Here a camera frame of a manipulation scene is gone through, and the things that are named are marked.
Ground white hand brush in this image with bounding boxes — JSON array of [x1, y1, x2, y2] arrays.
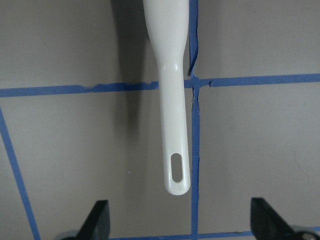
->
[[143, 0, 191, 196]]

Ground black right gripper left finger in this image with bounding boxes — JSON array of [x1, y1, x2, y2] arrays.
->
[[76, 200, 110, 240]]

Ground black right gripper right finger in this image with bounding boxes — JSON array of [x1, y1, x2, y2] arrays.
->
[[250, 197, 295, 240]]

